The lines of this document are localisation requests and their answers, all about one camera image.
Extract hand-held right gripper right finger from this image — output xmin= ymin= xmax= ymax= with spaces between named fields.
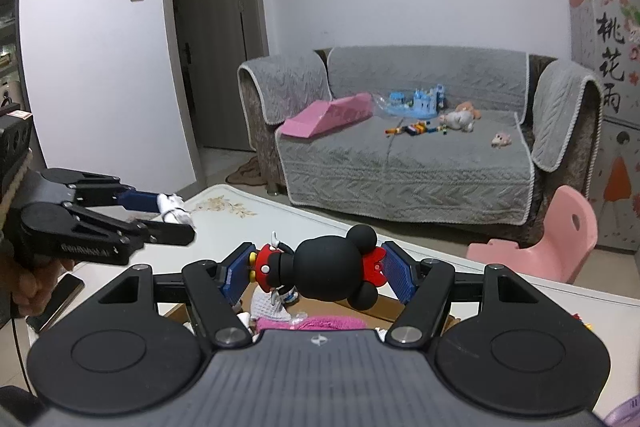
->
xmin=380 ymin=241 xmax=522 ymax=349

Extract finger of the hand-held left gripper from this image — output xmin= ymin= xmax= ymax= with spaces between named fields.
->
xmin=20 ymin=201 xmax=197 ymax=266
xmin=40 ymin=166 xmax=162 ymax=214

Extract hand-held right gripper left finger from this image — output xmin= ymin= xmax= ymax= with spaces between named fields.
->
xmin=114 ymin=242 xmax=259 ymax=350

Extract shallow cardboard box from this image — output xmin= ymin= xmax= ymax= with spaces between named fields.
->
xmin=157 ymin=279 xmax=461 ymax=338

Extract black red mouse figure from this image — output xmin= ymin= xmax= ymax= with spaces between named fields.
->
xmin=247 ymin=224 xmax=387 ymax=310

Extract white roll black band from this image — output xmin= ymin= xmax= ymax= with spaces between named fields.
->
xmin=156 ymin=193 xmax=196 ymax=228

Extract pink dotted towel bundle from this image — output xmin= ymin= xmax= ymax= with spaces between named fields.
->
xmin=255 ymin=314 xmax=381 ymax=333

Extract person's left hand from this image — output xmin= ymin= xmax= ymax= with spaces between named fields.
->
xmin=0 ymin=256 xmax=77 ymax=320

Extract white desk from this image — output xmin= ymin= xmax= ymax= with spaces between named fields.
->
xmin=20 ymin=184 xmax=640 ymax=427

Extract black smartphone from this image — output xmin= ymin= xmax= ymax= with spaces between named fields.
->
xmin=25 ymin=274 xmax=86 ymax=333

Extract grey quilted sofa seat cover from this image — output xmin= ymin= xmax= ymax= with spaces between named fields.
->
xmin=274 ymin=47 xmax=536 ymax=225

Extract scattered toy building bricks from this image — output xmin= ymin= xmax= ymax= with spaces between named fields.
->
xmin=384 ymin=119 xmax=448 ymax=138

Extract white plush toy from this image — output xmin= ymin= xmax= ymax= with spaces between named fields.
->
xmin=440 ymin=102 xmax=482 ymax=132

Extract pink plastic chair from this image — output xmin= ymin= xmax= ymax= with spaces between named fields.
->
xmin=466 ymin=185 xmax=598 ymax=284

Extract clear plastic bag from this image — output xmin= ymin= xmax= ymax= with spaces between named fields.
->
xmin=372 ymin=94 xmax=416 ymax=118

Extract grey door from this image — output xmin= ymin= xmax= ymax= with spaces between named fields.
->
xmin=170 ymin=0 xmax=268 ymax=152

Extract blue toy castle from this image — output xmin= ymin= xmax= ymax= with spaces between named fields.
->
xmin=407 ymin=84 xmax=447 ymax=118

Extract pink paper bag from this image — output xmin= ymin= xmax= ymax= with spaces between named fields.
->
xmin=279 ymin=93 xmax=373 ymax=140

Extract grey quilted armrest cover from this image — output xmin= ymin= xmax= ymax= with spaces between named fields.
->
xmin=237 ymin=52 xmax=335 ymax=125
xmin=531 ymin=59 xmax=603 ymax=172

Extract grey sofa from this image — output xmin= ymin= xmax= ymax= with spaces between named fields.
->
xmin=237 ymin=46 xmax=603 ymax=248

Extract purple printed package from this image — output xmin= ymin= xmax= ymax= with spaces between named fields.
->
xmin=602 ymin=394 xmax=640 ymax=427

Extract flower-stickered refrigerator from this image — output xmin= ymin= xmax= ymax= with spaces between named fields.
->
xmin=562 ymin=0 xmax=640 ymax=253

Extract cluttered wall shelf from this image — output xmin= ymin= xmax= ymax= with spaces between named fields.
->
xmin=0 ymin=0 xmax=23 ymax=115

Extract black cable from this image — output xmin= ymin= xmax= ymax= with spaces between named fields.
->
xmin=7 ymin=307 xmax=38 ymax=400

